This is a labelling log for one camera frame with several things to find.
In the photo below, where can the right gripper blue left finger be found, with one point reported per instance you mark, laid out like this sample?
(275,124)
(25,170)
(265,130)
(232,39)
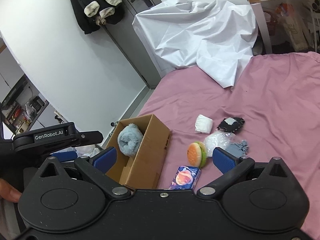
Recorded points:
(94,170)

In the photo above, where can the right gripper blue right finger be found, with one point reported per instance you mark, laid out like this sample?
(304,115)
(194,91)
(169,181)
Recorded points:
(234,170)

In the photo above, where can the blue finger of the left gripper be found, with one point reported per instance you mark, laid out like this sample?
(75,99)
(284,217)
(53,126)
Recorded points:
(65,156)

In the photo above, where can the clear plastic bag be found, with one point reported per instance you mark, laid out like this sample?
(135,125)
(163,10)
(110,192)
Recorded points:
(218,139)

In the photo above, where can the hamburger plush toy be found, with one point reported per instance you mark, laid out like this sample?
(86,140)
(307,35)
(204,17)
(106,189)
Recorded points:
(197,154)

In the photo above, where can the black white fabric pouch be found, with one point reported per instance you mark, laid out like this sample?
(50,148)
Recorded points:
(231,124)

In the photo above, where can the blue tissue pack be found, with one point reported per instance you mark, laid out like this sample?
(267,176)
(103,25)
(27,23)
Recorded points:
(186,178)

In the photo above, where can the white cloth bundle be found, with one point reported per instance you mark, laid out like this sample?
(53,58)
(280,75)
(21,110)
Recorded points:
(203,124)

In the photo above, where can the grey blue knitted cloth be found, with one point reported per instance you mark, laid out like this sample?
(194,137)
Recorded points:
(238,149)

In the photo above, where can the person's left hand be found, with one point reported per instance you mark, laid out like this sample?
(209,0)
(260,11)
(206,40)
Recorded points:
(8,192)

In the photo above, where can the blue fluffy plush toy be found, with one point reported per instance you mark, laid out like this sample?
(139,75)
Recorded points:
(129,140)

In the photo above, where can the cardboard box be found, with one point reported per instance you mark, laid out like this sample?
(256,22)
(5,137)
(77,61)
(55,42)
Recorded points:
(142,171)

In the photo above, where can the pink bed sheet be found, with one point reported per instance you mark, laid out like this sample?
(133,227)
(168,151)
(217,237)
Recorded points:
(276,95)

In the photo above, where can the white crumpled sheet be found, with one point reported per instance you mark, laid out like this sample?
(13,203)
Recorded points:
(218,37)

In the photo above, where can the beige tote bag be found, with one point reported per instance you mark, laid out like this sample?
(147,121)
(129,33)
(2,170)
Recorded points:
(295,27)

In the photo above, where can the black white hanging jacket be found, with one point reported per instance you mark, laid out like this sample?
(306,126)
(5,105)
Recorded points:
(92,14)

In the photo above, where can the grey door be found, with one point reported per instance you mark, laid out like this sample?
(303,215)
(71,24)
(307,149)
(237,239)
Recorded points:
(131,46)

